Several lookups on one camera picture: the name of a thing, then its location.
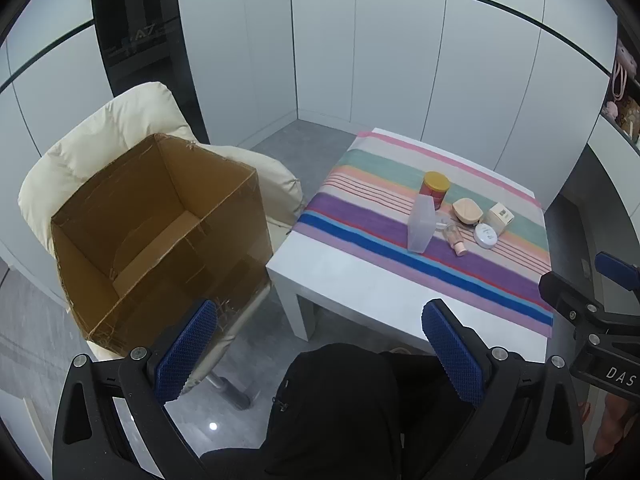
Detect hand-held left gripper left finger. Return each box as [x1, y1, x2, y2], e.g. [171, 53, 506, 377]
[52, 299, 221, 480]

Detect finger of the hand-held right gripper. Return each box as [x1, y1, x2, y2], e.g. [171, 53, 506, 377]
[594, 251, 640, 291]
[539, 271, 640, 333]

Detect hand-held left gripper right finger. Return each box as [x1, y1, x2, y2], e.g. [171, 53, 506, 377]
[421, 299, 586, 480]

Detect white round jar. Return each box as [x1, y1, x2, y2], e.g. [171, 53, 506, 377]
[472, 223, 498, 249]

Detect cream carton box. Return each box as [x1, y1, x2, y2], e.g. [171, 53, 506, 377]
[482, 202, 516, 235]

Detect small pink bottle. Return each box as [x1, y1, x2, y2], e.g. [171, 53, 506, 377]
[442, 225, 468, 257]

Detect beige shell-shaped compact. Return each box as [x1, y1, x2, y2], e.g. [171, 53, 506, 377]
[451, 198, 484, 225]

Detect red can with yellow lid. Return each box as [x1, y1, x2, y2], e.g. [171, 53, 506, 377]
[419, 171, 450, 211]

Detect brown cardboard box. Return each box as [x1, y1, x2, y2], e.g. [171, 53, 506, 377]
[50, 132, 275, 356]

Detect person's right hand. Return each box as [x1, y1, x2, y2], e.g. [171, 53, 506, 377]
[595, 392, 640, 456]

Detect person's black pants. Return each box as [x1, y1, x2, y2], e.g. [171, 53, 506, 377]
[200, 342, 501, 480]

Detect white side table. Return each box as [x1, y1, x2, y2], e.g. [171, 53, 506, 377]
[265, 127, 553, 363]

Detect striped colourful cloth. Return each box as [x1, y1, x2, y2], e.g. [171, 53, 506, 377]
[291, 130, 555, 338]

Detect pink bag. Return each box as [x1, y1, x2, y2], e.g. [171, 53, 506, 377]
[611, 40, 638, 101]

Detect cream padded chair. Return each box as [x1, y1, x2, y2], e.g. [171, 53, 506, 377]
[17, 81, 308, 411]

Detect white wall shelf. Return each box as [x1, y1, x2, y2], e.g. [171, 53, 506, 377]
[585, 20, 640, 171]

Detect black glass wall panel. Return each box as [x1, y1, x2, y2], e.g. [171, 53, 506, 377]
[90, 0, 211, 146]

